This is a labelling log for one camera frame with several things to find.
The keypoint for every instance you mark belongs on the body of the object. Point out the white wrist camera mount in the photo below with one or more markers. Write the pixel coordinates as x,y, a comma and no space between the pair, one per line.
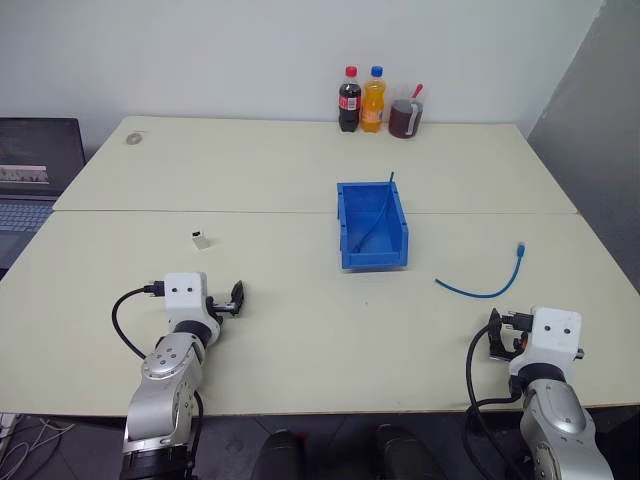
552,340
185,295

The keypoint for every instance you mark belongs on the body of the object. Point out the small white connector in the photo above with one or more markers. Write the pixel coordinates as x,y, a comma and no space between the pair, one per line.
201,241

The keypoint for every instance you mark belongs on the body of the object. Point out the orange soda bottle, blue cap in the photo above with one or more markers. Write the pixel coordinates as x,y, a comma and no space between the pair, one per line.
374,107

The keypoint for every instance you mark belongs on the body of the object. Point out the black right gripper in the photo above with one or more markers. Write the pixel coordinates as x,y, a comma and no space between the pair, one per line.
512,341

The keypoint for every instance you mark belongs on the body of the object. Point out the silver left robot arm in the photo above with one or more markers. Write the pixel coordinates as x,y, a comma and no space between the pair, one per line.
162,385

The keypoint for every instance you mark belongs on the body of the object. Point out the dark laptop computer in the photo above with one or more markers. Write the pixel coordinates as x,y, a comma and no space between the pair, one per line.
35,165

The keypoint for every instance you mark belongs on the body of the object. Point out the clear jug with dark liquid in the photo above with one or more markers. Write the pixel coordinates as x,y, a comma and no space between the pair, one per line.
404,119

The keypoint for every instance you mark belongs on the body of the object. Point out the round grey table grommet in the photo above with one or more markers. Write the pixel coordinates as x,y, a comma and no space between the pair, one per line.
134,138

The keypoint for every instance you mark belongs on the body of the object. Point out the cola bottle with red cap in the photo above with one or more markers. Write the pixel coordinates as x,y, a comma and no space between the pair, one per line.
349,107

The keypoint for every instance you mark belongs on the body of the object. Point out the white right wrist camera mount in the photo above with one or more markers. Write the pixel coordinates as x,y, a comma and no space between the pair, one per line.
552,340

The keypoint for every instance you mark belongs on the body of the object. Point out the red spoon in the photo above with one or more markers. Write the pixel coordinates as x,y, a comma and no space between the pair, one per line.
417,91

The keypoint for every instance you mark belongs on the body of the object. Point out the dark rounded shape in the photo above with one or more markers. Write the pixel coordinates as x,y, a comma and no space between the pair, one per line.
405,455
280,457

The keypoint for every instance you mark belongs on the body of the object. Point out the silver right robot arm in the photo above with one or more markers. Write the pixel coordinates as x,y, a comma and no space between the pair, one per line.
560,420

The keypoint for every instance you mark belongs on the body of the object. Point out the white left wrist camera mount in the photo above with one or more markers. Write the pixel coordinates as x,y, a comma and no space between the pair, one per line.
185,295

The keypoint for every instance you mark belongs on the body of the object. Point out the blue plastic storage bin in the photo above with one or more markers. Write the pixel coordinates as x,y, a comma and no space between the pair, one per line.
395,257

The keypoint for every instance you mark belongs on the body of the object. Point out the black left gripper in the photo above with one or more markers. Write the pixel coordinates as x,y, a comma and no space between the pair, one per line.
220,307

